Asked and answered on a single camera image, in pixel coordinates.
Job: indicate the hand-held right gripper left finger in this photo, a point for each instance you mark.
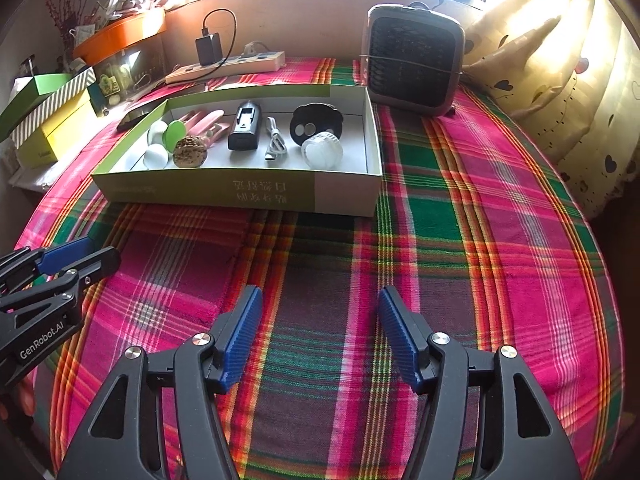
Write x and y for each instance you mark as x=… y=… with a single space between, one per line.
x=240 y=340

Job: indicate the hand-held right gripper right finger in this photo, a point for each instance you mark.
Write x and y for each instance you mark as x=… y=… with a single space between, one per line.
x=400 y=340

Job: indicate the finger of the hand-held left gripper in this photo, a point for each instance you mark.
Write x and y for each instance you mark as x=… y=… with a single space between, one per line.
x=65 y=255
x=100 y=260

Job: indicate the white round knob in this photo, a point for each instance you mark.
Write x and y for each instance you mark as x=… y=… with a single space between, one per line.
x=156 y=156

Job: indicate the green white cardboard box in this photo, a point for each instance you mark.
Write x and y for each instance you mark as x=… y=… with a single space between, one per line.
x=200 y=195

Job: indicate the brown walnut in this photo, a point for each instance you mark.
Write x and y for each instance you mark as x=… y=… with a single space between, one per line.
x=190 y=151

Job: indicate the white green spool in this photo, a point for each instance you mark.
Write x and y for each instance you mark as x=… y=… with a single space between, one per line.
x=176 y=135

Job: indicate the pink looped plastic clip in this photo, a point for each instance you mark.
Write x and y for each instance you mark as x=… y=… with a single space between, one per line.
x=216 y=132

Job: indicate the pink curved plastic clip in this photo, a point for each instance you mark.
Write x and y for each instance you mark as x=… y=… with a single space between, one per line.
x=205 y=116

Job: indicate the black rectangular charger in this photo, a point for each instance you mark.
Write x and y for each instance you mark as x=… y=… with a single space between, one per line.
x=245 y=130

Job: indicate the white translucent cap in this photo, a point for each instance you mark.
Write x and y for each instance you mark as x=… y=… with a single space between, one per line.
x=322 y=150

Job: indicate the black round disc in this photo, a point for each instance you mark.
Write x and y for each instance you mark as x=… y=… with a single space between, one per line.
x=320 y=117

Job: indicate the plaid tablecloth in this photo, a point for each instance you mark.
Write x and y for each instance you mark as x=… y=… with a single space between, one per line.
x=350 y=260

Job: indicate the yellow cardboard box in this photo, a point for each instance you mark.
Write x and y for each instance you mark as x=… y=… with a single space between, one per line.
x=50 y=145

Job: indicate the black smartphone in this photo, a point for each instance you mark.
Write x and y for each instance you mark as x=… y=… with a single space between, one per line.
x=132 y=117

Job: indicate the striped cardboard box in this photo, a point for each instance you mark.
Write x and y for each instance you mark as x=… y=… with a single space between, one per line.
x=55 y=100

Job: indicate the glass tank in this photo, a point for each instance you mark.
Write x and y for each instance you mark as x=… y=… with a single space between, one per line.
x=145 y=65

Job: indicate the orange plastic tray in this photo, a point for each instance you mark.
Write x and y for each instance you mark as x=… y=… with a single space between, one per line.
x=125 y=32

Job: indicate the black power adapter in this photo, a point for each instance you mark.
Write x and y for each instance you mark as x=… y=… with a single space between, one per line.
x=209 y=50

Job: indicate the red dried branches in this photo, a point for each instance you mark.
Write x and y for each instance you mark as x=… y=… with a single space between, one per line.
x=62 y=5

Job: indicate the beige power strip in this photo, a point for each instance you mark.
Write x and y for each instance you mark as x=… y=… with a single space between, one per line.
x=260 y=62

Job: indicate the white plug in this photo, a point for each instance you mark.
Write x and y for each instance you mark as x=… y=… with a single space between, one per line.
x=252 y=50

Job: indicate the small grey heater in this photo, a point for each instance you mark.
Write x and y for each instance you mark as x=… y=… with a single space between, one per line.
x=415 y=60

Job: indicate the cream heart-print curtain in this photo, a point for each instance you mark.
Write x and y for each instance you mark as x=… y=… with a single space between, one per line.
x=575 y=85

